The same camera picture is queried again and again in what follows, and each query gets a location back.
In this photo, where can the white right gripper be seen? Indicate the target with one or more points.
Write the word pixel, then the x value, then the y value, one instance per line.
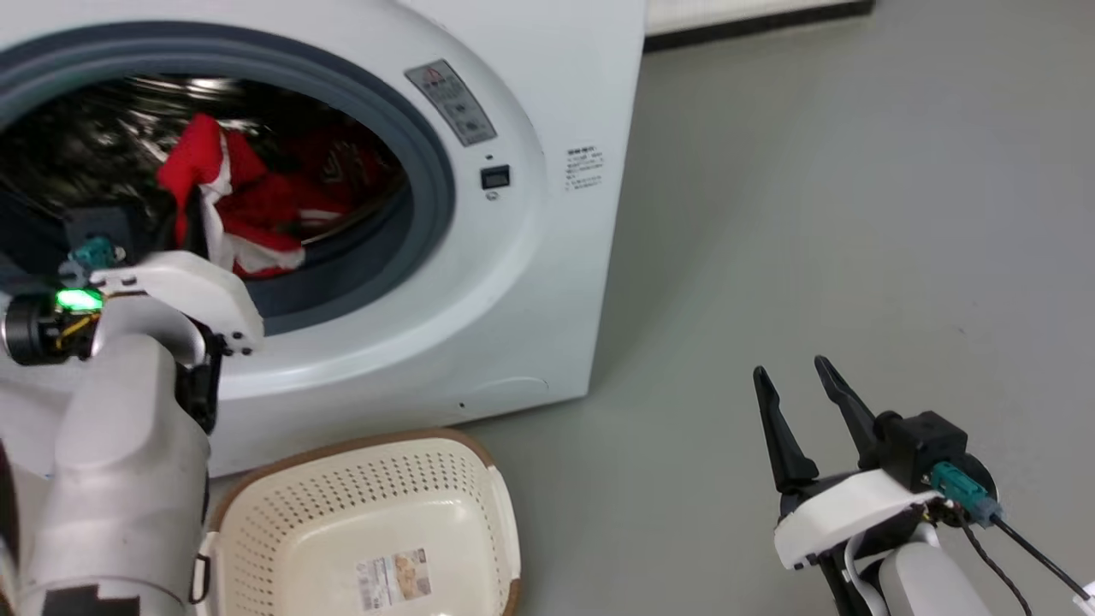
pixel 843 509

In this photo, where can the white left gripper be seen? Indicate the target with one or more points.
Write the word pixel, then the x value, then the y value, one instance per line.
pixel 197 287

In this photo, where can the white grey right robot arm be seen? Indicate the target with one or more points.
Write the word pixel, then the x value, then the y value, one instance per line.
pixel 924 582

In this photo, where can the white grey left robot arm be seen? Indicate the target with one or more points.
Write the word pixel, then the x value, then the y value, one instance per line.
pixel 120 470

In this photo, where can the cream perforated laundry basket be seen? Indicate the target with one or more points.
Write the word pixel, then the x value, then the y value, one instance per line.
pixel 359 496

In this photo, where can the white front-load washing machine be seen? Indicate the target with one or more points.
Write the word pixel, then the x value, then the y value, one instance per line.
pixel 530 299

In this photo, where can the red and white garment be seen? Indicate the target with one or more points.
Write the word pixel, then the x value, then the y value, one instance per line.
pixel 257 205

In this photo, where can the paper label sticker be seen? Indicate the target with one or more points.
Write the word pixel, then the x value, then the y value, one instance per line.
pixel 393 580

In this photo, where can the small printed text label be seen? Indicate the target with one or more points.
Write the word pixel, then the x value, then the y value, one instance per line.
pixel 584 169

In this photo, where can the black door latch socket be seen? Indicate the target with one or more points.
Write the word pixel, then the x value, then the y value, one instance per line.
pixel 495 177

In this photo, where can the grey warning sticker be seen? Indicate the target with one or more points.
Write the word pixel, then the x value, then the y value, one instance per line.
pixel 451 103

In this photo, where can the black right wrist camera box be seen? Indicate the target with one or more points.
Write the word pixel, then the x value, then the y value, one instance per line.
pixel 924 445

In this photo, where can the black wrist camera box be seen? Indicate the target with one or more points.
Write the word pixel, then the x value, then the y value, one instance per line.
pixel 924 445
pixel 103 224

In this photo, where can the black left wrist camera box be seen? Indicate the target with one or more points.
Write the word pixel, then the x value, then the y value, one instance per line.
pixel 103 224

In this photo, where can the black wall baseboard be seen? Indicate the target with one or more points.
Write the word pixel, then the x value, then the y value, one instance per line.
pixel 753 26

